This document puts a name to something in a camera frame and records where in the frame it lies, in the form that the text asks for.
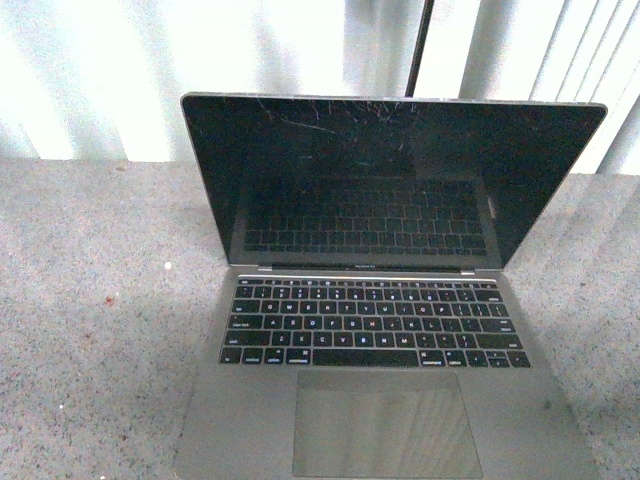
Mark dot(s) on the grey laptop with cracked screen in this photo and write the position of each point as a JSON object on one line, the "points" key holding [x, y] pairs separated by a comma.
{"points": [[365, 327]]}

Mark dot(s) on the blue desk lamp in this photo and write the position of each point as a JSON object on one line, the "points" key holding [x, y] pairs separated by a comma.
{"points": [[419, 47]]}

